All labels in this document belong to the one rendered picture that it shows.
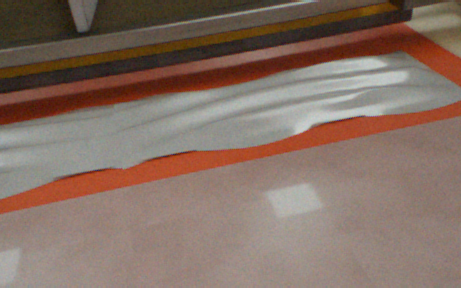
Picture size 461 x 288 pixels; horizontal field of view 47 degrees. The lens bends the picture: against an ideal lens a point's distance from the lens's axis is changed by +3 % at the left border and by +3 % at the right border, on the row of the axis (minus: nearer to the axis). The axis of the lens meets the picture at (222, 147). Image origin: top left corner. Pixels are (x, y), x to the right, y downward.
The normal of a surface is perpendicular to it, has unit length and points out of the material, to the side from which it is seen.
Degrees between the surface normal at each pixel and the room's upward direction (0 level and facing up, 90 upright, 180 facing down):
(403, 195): 0
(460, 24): 0
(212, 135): 37
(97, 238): 0
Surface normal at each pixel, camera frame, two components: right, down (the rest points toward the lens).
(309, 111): 0.04, -0.37
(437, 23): -0.10, -0.84
